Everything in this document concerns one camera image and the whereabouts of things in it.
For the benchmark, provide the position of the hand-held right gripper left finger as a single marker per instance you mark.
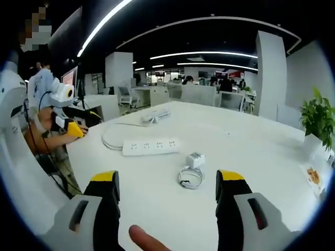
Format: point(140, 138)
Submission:
point(104, 209)

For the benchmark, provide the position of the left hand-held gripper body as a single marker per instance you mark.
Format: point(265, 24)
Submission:
point(59, 95)

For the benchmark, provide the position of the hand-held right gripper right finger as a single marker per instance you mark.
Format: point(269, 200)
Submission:
point(227, 209)

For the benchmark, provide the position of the white charger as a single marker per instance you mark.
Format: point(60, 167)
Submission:
point(195, 159)

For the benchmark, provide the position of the white power strip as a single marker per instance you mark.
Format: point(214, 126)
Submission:
point(150, 147)

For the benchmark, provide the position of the white desk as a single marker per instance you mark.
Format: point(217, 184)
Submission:
point(162, 198)

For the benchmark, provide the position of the long ceiling light strip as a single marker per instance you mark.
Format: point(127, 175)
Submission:
point(220, 65)
point(204, 53)
point(104, 23)

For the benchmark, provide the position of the white desk partition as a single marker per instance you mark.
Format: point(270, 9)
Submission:
point(197, 95)

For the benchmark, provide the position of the monitor with red screen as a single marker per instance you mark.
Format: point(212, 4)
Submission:
point(69, 79)

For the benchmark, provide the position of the black tripod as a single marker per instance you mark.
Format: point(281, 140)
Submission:
point(81, 91)

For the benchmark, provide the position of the white paper with snacks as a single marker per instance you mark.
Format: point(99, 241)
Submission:
point(314, 176)

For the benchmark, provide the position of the white plant pot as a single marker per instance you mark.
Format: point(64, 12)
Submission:
point(314, 147)

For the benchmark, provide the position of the green potted plant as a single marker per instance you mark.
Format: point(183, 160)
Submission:
point(318, 117)

